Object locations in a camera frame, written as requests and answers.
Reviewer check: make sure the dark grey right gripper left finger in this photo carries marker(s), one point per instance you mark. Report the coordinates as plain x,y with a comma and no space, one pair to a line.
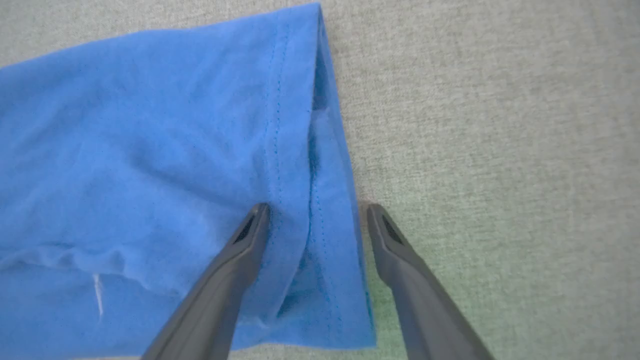
215,300

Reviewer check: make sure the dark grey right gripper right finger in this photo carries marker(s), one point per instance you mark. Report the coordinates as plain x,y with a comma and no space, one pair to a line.
425,305

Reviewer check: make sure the blue white red-striped t-shirt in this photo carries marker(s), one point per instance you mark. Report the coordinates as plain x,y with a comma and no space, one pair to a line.
125,150

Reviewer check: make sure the grey fabric sofa cushion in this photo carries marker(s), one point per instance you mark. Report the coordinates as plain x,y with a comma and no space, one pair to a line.
500,150

